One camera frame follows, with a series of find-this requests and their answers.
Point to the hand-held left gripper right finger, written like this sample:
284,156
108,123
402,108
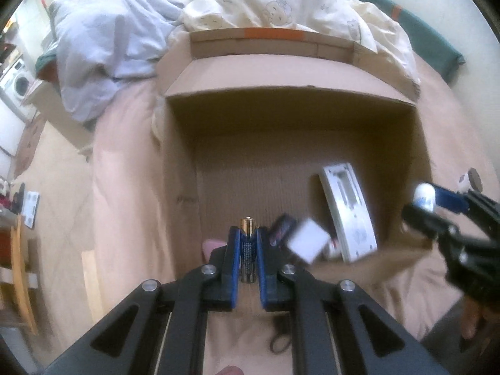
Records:
265,269

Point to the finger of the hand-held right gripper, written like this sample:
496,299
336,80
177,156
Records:
449,200
427,220

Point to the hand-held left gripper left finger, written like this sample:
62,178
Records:
234,269

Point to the white bottle blue print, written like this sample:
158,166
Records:
424,197

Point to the gold and black battery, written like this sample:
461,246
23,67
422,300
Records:
249,250

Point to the black packet pink print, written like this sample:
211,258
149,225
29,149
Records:
283,228

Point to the white cube adapter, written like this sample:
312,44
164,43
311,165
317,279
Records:
308,241

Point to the white device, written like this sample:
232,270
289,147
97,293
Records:
349,211

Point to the cardboard box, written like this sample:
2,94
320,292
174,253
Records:
293,144

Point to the person's right hand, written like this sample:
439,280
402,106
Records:
470,320

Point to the white jar brown lid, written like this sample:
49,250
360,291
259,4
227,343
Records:
470,179

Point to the pink plastic item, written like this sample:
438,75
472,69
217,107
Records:
211,247

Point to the green headboard cushion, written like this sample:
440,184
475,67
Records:
414,31

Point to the white floor scale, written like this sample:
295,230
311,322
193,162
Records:
31,209

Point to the cream bear print duvet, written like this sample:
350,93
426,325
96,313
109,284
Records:
312,11

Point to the brown round rug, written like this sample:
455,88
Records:
29,144

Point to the light blue blanket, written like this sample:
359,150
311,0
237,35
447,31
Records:
105,47

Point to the white cabinet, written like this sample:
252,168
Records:
9,129

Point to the teal pillow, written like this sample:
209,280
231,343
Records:
47,62

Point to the white washing machine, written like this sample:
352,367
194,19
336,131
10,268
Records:
17,84

